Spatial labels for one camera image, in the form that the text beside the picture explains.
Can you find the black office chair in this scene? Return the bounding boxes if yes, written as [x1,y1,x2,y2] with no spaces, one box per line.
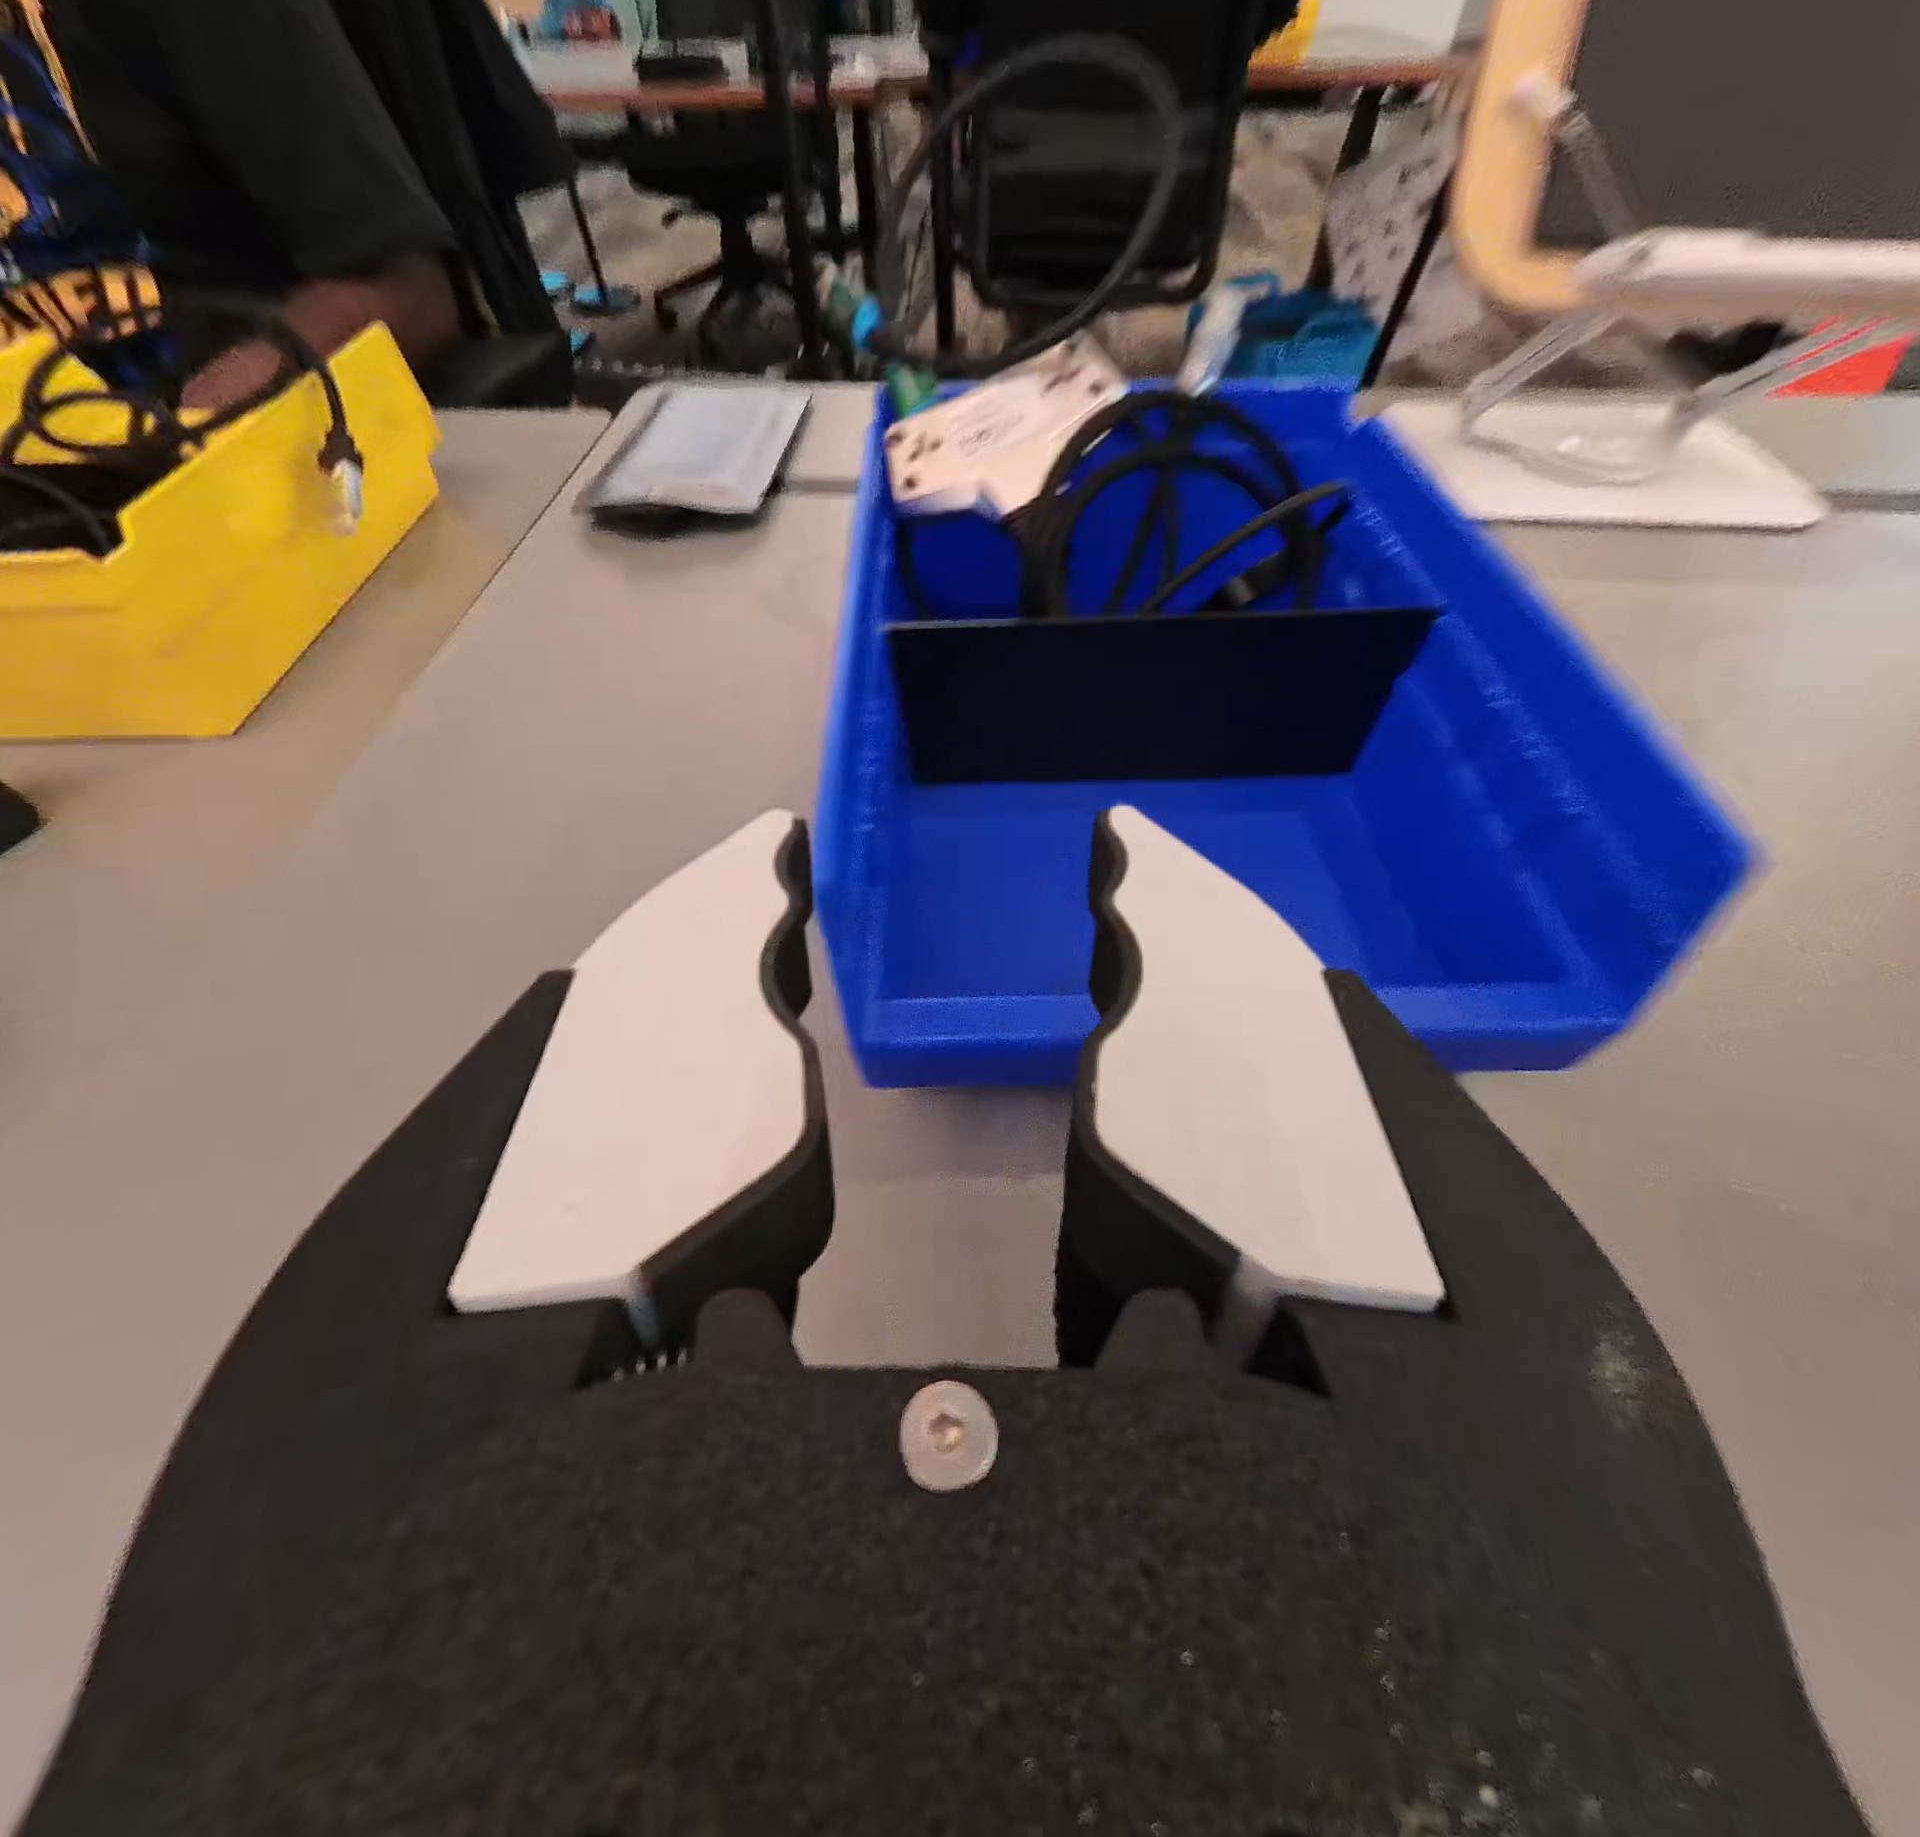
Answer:
[915,0,1321,308]

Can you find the black cable with white plug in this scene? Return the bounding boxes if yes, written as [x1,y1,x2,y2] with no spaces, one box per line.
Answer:
[0,294,368,563]

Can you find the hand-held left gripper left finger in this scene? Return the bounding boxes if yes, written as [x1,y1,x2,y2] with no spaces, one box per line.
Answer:
[450,812,833,1345]

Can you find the yellow plastic bin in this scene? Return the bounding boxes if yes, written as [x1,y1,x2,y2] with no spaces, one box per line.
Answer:
[0,323,445,745]

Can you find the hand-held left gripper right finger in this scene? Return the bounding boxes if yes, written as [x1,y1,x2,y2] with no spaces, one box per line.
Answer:
[1057,805,1450,1359]

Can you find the tablet stand with dark board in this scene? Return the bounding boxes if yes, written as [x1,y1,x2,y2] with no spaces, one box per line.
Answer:
[1466,0,1920,323]

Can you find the blue plastic bin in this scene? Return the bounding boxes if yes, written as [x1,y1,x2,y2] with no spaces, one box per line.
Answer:
[817,374,1757,1089]

